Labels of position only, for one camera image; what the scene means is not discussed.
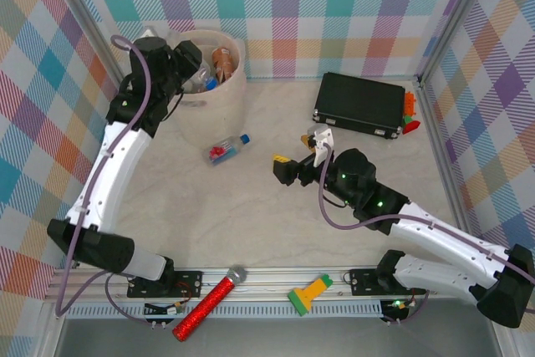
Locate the clear bottle blue round logo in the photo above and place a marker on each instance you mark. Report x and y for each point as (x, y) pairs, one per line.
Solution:
(209, 81)

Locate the brown label drink bottle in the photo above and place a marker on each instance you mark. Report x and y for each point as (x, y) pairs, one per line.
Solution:
(221, 64)

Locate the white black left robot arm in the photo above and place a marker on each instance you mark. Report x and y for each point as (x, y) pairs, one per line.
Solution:
(113, 169)

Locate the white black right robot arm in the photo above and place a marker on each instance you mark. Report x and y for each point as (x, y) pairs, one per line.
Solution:
(439, 231)

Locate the beige round plastic bin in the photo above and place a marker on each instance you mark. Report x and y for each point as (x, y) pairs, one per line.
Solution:
(217, 118)

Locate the clear bottle red flower label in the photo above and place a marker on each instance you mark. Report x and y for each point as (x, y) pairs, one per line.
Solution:
(223, 151)

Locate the black hard case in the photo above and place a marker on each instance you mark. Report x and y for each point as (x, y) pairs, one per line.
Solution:
(359, 102)

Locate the red toy piece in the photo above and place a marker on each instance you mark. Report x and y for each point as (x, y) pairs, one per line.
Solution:
(413, 127)

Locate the small green toy brick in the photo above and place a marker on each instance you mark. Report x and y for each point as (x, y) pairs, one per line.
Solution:
(406, 119)

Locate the orange toy brick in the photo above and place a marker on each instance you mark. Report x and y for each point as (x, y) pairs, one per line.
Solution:
(410, 104)

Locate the green yellow orange toy block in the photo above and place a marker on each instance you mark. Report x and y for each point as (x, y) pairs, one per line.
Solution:
(309, 294)

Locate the red glitter toy microphone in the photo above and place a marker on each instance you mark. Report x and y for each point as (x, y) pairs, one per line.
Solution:
(209, 302)

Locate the aluminium frame post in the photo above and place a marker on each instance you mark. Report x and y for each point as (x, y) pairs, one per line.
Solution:
(453, 18)
(90, 22)

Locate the aluminium side rail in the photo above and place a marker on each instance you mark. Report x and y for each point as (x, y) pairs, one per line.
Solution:
(445, 164)

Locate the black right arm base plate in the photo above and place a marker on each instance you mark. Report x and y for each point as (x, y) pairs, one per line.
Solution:
(361, 282)

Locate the aluminium front rail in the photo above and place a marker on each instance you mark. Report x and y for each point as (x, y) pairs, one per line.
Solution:
(267, 286)

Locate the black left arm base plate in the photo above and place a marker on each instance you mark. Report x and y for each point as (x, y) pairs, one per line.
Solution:
(190, 282)

